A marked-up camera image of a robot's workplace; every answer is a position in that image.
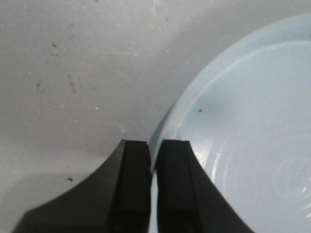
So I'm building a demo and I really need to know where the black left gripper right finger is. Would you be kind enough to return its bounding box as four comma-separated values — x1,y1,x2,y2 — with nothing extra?
156,140,252,233

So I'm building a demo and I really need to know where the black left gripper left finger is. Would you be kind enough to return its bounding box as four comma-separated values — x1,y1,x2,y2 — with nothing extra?
14,140,151,233

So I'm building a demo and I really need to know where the light blue round plate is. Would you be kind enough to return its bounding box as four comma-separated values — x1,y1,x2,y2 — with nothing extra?
150,14,311,233

